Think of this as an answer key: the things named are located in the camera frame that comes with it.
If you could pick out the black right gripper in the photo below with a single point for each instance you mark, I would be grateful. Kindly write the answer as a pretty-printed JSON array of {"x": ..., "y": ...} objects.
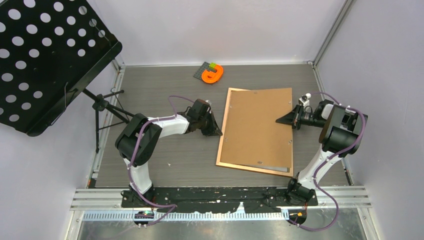
[{"x": 288, "y": 119}]

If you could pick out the aluminium rail with ruler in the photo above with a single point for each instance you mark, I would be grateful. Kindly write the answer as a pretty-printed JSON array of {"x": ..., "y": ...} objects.
[{"x": 105, "y": 205}]

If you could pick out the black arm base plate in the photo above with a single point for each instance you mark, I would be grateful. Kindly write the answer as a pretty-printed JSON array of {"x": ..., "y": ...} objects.
[{"x": 216, "y": 200}]

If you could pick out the wooden picture frame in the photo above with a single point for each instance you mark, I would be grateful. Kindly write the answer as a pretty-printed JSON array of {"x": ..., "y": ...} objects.
[{"x": 225, "y": 109}]

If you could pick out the grey lego baseplate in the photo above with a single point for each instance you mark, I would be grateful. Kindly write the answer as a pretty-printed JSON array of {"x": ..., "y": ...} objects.
[{"x": 204, "y": 67}]

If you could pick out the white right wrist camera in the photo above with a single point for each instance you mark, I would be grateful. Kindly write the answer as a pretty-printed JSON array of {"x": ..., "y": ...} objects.
[{"x": 304, "y": 100}]

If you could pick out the green lego brick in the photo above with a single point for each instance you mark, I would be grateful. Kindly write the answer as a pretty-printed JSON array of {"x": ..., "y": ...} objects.
[{"x": 212, "y": 67}]

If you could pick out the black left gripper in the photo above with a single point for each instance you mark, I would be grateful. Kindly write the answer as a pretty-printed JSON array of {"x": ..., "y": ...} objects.
[{"x": 214, "y": 130}]

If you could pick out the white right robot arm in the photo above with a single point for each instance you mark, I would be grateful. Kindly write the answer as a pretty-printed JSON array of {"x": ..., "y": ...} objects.
[{"x": 342, "y": 129}]

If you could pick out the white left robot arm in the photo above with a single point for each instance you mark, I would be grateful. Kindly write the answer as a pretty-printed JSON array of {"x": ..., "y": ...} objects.
[{"x": 138, "y": 140}]

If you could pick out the black perforated music stand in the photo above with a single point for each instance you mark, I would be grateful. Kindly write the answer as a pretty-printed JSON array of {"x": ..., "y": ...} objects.
[{"x": 50, "y": 51}]

